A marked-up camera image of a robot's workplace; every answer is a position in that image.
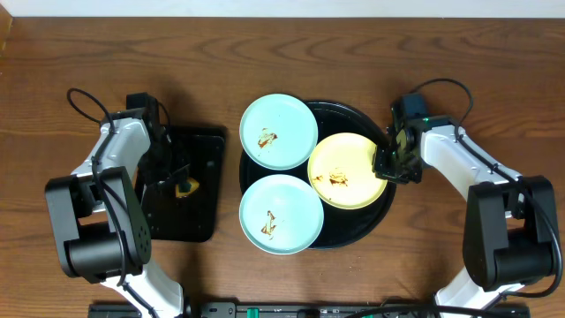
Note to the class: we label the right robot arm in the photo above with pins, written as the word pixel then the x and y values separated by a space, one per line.
pixel 511 244

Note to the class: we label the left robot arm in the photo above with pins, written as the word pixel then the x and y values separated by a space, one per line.
pixel 100 231

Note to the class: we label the yellow plate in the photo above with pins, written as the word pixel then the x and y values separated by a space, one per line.
pixel 340 170

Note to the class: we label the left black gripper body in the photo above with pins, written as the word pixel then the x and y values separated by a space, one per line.
pixel 172 177

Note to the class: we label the green and yellow sponge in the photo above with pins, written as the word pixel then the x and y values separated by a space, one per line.
pixel 187 187

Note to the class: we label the near light blue plate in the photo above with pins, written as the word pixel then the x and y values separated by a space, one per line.
pixel 281 214

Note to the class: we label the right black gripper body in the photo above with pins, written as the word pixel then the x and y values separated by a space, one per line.
pixel 394 162

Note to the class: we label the black aluminium rail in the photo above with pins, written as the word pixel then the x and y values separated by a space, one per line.
pixel 232 310

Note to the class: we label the rectangular black tray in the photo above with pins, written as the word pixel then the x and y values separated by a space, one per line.
pixel 192 218

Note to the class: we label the light blue plate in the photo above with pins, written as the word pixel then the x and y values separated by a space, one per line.
pixel 278 131
pixel 281 214

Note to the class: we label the far light blue plate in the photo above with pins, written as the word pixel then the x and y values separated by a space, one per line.
pixel 278 131

